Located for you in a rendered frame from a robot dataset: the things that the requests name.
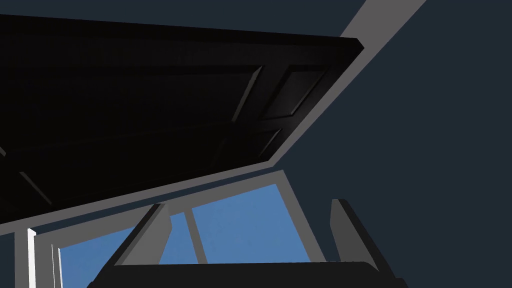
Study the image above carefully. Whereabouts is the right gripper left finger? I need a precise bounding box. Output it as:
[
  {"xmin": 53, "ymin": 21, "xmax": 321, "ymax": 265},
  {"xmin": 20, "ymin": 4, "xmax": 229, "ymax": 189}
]
[{"xmin": 113, "ymin": 202, "xmax": 173, "ymax": 267}]

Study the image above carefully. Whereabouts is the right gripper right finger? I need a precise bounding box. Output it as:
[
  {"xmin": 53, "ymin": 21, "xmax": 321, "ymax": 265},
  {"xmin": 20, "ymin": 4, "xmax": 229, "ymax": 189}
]
[{"xmin": 329, "ymin": 198, "xmax": 395, "ymax": 274}]

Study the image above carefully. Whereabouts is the grey framed window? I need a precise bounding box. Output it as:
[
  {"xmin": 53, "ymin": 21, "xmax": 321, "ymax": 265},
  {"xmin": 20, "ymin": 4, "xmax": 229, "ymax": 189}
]
[{"xmin": 13, "ymin": 169, "xmax": 327, "ymax": 288}]

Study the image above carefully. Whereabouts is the black panelled door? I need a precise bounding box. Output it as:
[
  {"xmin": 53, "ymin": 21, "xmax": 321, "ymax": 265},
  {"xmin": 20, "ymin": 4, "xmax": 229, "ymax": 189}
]
[{"xmin": 0, "ymin": 14, "xmax": 365, "ymax": 226}]

